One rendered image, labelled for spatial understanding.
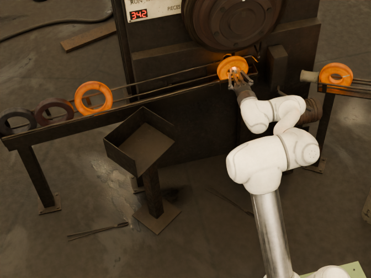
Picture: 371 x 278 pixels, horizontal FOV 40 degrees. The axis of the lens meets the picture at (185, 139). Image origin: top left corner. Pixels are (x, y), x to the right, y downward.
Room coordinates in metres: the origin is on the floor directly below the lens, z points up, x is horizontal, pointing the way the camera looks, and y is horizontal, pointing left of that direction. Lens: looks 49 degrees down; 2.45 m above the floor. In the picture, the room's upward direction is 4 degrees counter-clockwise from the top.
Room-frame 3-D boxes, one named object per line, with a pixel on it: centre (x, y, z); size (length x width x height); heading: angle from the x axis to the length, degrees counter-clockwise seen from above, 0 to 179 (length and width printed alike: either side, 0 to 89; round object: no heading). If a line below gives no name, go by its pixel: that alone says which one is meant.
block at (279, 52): (1.97, -0.49, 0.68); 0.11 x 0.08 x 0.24; 10
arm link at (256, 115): (1.58, -0.33, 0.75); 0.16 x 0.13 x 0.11; 10
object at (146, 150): (1.57, 0.21, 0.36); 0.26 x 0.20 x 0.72; 135
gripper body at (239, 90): (1.75, -0.29, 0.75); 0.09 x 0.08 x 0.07; 10
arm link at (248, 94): (1.68, -0.30, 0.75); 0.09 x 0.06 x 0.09; 100
